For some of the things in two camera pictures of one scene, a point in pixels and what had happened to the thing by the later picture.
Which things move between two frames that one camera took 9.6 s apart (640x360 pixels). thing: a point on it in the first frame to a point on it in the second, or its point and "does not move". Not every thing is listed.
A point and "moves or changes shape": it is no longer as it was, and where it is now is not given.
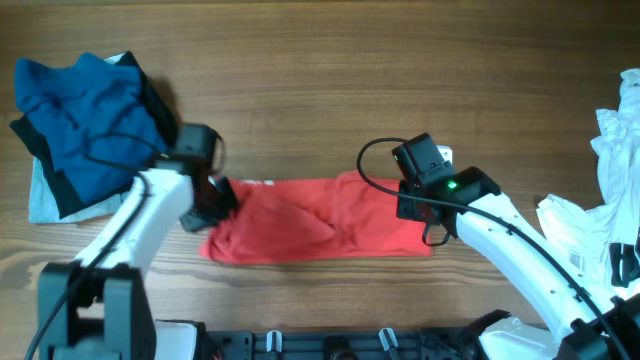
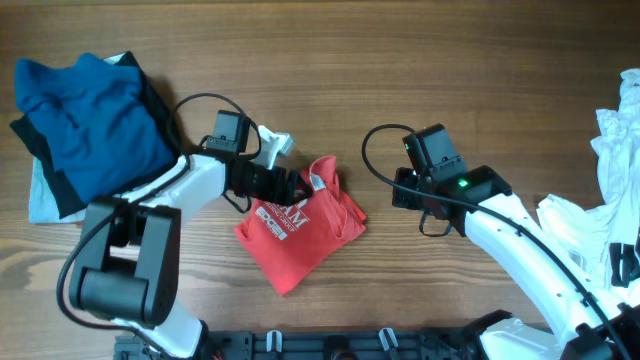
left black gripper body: (215, 206) to (261, 182)
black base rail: (438, 344) does not move
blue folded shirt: (92, 121) does not move
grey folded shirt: (43, 202) does not move
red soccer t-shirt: (353, 215) moves or changes shape
